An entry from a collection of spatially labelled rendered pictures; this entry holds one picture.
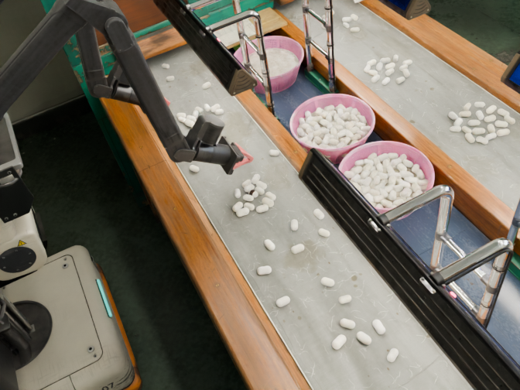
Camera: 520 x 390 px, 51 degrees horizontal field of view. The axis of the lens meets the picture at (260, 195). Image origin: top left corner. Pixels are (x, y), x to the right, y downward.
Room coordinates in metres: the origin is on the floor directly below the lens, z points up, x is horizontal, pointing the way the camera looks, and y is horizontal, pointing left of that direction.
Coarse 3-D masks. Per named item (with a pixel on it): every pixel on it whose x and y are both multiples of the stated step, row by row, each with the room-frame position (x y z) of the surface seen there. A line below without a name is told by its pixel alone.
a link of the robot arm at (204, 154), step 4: (200, 144) 1.08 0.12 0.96; (204, 144) 1.08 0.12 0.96; (208, 144) 1.08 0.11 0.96; (196, 148) 1.07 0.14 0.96; (200, 148) 1.07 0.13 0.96; (204, 148) 1.07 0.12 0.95; (208, 148) 1.08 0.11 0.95; (212, 148) 1.08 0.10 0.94; (196, 152) 1.06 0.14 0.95; (200, 152) 1.06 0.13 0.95; (204, 152) 1.06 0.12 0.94; (208, 152) 1.07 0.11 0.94; (212, 152) 1.07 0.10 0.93; (196, 156) 1.06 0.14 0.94; (200, 156) 1.06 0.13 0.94; (204, 156) 1.06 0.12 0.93; (208, 156) 1.06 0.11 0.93; (212, 156) 1.07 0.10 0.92; (192, 160) 1.06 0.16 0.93; (196, 160) 1.06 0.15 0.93; (200, 160) 1.06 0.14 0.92; (204, 160) 1.06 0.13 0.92; (208, 160) 1.06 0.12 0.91
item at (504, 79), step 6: (516, 54) 0.99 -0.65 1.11; (516, 60) 0.98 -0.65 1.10; (510, 66) 0.99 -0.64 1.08; (516, 66) 0.98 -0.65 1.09; (504, 72) 0.99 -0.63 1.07; (510, 72) 0.98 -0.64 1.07; (516, 72) 0.97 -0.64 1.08; (504, 78) 0.98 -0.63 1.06; (510, 78) 0.97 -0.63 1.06; (516, 78) 0.96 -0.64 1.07; (510, 84) 0.96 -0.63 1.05; (516, 84) 0.94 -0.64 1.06; (516, 90) 0.94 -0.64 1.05
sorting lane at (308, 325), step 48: (192, 96) 1.60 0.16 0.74; (240, 144) 1.29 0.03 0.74; (288, 192) 1.05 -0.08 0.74; (240, 240) 0.91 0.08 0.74; (288, 240) 0.88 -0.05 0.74; (336, 240) 0.85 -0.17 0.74; (288, 288) 0.73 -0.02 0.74; (336, 288) 0.70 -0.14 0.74; (384, 288) 0.68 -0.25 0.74; (288, 336) 0.60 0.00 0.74; (336, 336) 0.58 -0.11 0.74; (384, 336) 0.56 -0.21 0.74; (336, 384) 0.47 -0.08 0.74; (384, 384) 0.45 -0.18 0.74; (432, 384) 0.43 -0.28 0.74
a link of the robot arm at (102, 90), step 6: (114, 66) 1.46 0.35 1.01; (114, 72) 1.44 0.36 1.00; (120, 72) 1.43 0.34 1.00; (108, 78) 1.45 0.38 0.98; (114, 78) 1.42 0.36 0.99; (120, 78) 1.43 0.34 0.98; (126, 78) 1.42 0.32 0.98; (96, 84) 1.40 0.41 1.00; (108, 84) 1.43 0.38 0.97; (96, 90) 1.39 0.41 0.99; (102, 90) 1.39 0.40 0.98; (108, 90) 1.40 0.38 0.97; (102, 96) 1.39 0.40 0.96; (108, 96) 1.39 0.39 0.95
